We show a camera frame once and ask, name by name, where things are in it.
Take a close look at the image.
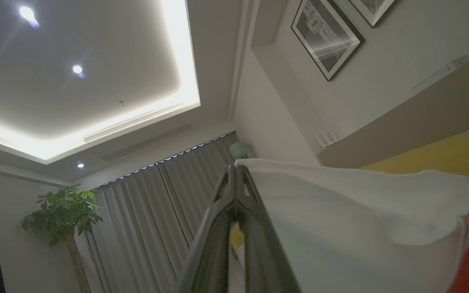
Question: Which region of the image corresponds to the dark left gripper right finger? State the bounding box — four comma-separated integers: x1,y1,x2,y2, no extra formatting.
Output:
236,164,301,293

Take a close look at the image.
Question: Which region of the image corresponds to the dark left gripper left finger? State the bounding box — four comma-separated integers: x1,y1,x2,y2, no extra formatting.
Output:
175,164,237,293

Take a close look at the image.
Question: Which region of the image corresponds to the red and white sports jersey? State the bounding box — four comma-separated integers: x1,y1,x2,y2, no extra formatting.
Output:
228,158,469,293

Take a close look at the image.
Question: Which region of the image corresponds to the grey pleated curtain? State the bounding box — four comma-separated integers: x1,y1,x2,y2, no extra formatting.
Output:
74,131,241,293

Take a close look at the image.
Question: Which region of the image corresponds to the green potted tree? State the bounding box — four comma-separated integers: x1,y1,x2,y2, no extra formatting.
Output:
17,183,104,293

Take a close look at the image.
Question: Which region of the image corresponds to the glowing ceiling cove light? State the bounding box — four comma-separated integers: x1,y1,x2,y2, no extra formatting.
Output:
0,0,202,165

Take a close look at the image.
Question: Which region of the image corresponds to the black framed picture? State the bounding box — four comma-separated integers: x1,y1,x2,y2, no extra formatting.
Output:
290,0,366,82
348,0,400,28

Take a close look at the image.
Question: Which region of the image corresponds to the white ribbed wall vent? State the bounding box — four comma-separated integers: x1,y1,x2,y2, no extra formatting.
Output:
313,127,346,149

